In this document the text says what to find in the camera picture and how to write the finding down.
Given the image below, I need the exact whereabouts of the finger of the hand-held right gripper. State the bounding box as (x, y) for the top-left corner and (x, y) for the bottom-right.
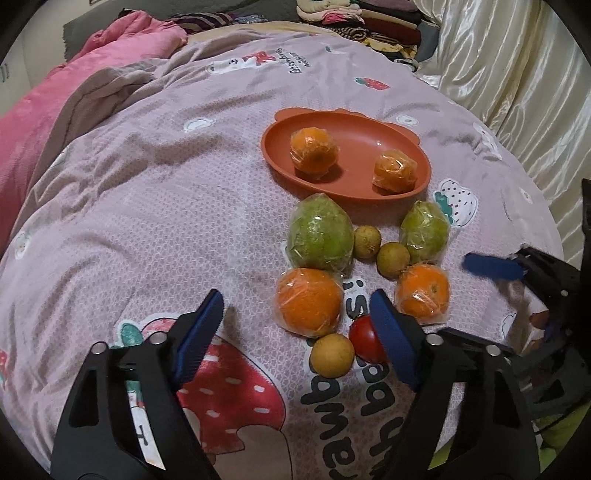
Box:
(463, 246), (579, 302)

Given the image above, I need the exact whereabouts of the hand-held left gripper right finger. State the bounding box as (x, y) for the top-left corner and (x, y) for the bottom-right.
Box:
(369, 289), (541, 480)

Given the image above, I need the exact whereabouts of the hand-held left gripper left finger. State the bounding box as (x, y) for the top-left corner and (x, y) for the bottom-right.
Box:
(50, 289), (225, 480)

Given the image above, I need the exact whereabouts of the red tomato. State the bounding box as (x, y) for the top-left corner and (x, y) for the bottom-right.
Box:
(348, 315), (389, 364)

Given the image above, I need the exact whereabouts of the small brown round fruit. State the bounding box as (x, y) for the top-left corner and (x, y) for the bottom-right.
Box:
(376, 242), (411, 279)
(353, 224), (382, 259)
(309, 333), (355, 379)

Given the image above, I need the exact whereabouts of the small green fruit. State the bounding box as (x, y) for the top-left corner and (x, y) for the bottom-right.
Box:
(399, 200), (451, 265)

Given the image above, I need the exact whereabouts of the large plastic-wrapped orange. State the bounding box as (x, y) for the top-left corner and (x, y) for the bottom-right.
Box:
(276, 268), (345, 337)

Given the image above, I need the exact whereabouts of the orange plastic plate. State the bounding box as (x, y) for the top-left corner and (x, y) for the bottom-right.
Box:
(260, 107), (432, 203)

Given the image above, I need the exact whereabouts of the lime green garment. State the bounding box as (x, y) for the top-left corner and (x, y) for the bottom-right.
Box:
(429, 401), (587, 480)

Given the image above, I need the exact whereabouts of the large wrapped green fruit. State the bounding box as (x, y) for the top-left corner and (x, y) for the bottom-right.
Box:
(286, 195), (355, 273)

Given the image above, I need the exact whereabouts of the pink strawberry printed bed cover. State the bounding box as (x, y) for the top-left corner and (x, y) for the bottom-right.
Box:
(0, 32), (568, 480)

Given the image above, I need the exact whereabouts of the cream satin curtain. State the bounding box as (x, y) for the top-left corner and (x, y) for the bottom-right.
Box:
(416, 0), (591, 278)

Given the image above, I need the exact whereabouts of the pink blanket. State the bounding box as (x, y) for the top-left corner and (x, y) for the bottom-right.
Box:
(0, 10), (188, 259)

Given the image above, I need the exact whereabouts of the stack of folded clothes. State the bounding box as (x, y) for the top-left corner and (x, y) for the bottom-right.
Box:
(295, 0), (423, 63)

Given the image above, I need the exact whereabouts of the beige bed sheet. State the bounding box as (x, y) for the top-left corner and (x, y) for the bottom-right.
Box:
(185, 21), (324, 44)

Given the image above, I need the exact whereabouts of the white wardrobe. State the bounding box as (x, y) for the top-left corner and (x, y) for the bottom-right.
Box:
(0, 28), (24, 116)

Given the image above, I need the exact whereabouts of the striped dark cloth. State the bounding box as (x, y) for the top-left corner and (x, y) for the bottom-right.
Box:
(166, 13), (236, 31)

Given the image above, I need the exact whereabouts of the grey padded headboard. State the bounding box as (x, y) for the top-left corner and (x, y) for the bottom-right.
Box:
(62, 0), (301, 61)

